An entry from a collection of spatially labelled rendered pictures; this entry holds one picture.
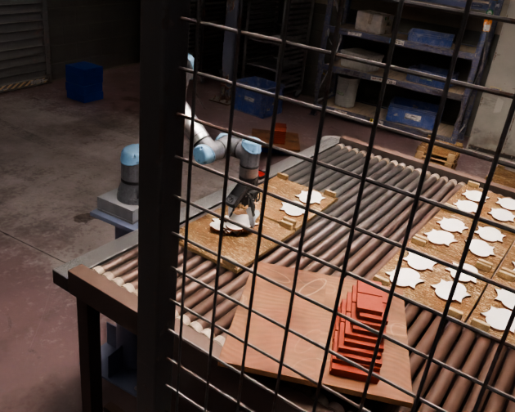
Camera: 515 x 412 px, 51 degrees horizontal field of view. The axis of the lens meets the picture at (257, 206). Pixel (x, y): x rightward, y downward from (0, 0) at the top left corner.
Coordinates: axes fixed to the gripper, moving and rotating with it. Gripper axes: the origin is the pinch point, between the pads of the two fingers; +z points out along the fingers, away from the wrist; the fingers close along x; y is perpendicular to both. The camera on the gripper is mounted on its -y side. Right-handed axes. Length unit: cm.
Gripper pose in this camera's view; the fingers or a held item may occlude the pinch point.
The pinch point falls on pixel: (239, 221)
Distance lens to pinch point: 221.8
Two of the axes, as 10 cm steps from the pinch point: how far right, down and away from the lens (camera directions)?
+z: -1.1, 8.8, 4.5
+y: 5.7, -3.2, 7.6
